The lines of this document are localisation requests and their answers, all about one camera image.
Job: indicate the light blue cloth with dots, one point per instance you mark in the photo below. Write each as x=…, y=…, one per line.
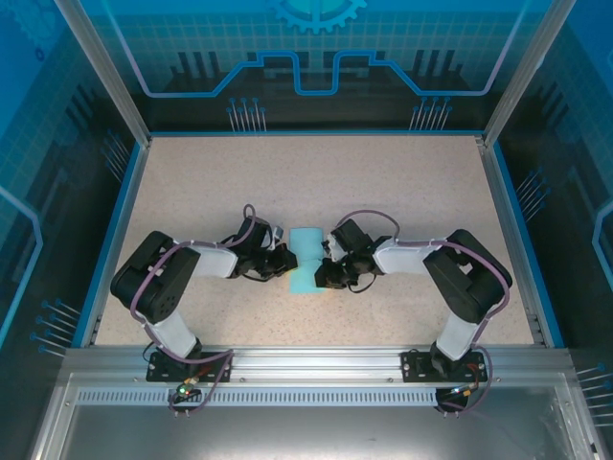
x=306, y=239

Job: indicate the long aluminium mounting rail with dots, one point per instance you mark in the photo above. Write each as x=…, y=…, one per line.
x=311, y=364

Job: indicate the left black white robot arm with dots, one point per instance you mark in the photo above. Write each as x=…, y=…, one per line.
x=153, y=282

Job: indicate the aluminium frame post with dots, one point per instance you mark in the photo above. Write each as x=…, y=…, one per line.
x=527, y=72
x=110, y=81

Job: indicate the black base plate of right arm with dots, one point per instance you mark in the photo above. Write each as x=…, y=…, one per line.
x=414, y=366

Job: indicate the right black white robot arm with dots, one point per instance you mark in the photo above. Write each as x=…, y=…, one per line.
x=460, y=278

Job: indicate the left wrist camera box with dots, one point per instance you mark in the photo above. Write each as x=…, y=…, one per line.
x=279, y=236

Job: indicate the blue-edged aluminium side rail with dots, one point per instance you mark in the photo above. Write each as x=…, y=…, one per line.
x=116, y=239
x=517, y=239

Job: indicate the black base plate of left arm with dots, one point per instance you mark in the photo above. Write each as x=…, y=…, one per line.
x=158, y=369

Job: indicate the brushed metal tray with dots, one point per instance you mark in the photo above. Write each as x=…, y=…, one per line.
x=311, y=433

